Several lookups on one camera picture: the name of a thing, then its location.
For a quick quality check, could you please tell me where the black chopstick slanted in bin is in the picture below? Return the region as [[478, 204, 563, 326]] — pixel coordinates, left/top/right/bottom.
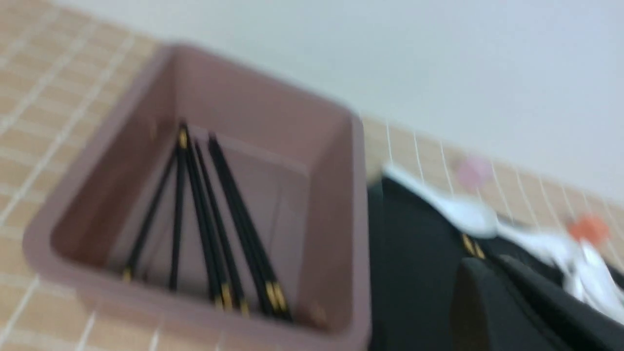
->
[[122, 147, 177, 283]]

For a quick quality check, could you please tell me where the black chopstick bin right outer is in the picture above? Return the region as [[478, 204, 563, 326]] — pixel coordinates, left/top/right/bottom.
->
[[211, 136, 293, 322]]

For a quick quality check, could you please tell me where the white spoon long vertical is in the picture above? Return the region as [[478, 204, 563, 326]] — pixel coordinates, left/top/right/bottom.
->
[[565, 240, 624, 323]]

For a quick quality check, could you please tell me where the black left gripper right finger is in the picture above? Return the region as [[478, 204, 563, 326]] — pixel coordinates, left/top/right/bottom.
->
[[497, 254, 623, 351]]

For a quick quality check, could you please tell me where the orange cube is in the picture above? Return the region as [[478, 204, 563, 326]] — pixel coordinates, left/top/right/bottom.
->
[[567, 214, 610, 245]]

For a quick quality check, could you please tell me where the black chopstick bin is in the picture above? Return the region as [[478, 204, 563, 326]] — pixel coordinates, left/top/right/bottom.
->
[[194, 141, 249, 317], [211, 136, 293, 322], [209, 139, 281, 317], [186, 139, 224, 311]]

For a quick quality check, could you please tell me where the black chopstick tray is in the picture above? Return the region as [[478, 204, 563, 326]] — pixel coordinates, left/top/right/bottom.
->
[[169, 122, 189, 292], [461, 234, 476, 256], [473, 242, 486, 259]]

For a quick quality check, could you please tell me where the pink plastic bin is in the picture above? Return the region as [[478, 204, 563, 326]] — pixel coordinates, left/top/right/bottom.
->
[[23, 44, 371, 351]]

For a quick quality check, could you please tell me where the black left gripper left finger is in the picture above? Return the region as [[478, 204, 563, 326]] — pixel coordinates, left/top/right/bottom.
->
[[451, 258, 571, 351]]

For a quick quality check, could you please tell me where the black octagonal tray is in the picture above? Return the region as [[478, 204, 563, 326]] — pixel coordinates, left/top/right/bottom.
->
[[368, 177, 542, 351]]

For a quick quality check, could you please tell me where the black chopstick bin middle right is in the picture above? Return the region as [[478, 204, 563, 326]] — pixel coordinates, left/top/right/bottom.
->
[[194, 141, 249, 317]]

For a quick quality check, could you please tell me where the black chopstick bin right inner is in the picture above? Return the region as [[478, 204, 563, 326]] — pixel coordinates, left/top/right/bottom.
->
[[209, 139, 281, 317]]

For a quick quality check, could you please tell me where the pink cube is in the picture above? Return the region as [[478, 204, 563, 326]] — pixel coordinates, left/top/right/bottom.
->
[[455, 157, 493, 189]]

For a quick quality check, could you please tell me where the black chopstick bin middle left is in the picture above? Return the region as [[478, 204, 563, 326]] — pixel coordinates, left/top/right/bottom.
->
[[186, 139, 224, 311]]

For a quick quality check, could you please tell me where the white spoon top middle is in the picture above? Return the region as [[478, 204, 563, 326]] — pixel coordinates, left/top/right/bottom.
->
[[497, 222, 580, 268]]

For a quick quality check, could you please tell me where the white spoon far left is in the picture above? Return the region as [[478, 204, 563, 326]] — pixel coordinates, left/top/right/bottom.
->
[[382, 163, 499, 238]]

